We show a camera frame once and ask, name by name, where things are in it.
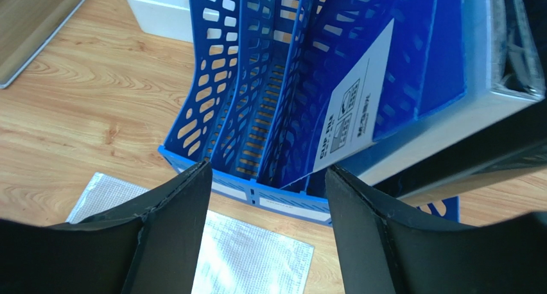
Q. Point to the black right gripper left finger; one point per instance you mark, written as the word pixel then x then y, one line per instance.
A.
pixel 149 244

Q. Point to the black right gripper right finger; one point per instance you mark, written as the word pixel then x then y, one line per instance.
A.
pixel 387 246

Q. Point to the white mesh zipper pouch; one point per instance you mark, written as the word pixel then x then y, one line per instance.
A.
pixel 235 257

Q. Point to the blue file organizer rack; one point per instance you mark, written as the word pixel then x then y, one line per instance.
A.
pixel 247 54

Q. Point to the white three drawer organizer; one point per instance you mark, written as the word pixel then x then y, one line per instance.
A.
pixel 164 18

